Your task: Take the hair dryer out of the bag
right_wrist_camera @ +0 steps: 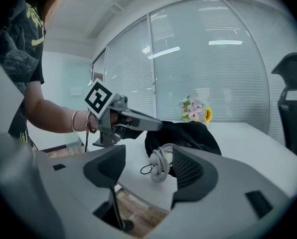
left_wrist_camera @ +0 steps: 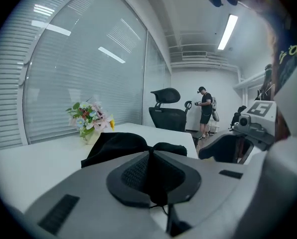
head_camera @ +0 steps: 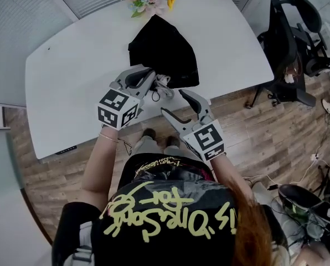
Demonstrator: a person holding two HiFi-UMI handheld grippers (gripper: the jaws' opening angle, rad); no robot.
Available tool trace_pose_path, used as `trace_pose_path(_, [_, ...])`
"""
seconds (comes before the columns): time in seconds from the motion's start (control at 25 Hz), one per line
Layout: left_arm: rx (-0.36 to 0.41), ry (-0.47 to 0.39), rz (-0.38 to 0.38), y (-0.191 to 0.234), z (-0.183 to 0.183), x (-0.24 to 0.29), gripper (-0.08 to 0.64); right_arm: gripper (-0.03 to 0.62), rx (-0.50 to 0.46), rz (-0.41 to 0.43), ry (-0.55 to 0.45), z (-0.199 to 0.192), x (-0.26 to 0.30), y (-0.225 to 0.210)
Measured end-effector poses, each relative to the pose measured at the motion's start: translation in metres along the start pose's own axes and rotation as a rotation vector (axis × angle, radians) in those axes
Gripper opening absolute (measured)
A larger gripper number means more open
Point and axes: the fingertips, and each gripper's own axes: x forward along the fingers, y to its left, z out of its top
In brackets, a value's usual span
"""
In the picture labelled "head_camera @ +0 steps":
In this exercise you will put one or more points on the person's right forearm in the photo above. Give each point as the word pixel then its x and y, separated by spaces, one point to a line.
pixel 228 173

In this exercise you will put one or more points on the person's black printed shirt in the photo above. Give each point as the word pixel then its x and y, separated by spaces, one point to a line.
pixel 167 231

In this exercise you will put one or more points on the small white plush toy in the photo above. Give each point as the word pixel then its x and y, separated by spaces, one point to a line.
pixel 289 78

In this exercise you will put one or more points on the cream hair dryer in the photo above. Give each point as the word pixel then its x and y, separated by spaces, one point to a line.
pixel 165 86

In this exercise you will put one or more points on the white power strip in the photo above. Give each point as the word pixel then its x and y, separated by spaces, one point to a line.
pixel 314 157

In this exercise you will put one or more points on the person's right shoe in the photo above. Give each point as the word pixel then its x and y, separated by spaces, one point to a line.
pixel 172 141

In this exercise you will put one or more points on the black desk control panel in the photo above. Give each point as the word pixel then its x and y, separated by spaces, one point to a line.
pixel 66 150

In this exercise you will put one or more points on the black mesh office chair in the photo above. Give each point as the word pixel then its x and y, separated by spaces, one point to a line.
pixel 311 15
pixel 282 37

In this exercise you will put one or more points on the small black tripod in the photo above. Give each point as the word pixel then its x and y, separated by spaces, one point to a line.
pixel 325 180

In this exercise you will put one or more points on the black fabric bag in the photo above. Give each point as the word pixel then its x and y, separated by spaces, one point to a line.
pixel 165 51

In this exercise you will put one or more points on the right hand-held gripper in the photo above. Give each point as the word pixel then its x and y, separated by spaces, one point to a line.
pixel 206 138

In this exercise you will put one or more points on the person's shoe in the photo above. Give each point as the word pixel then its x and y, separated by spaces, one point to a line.
pixel 149 133
pixel 172 141

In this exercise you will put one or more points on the person's left forearm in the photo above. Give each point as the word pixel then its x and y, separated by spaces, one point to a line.
pixel 98 165

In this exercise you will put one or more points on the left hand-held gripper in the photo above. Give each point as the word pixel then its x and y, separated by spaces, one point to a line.
pixel 115 104

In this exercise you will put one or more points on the person's left shoe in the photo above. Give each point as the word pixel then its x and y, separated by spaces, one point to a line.
pixel 149 133

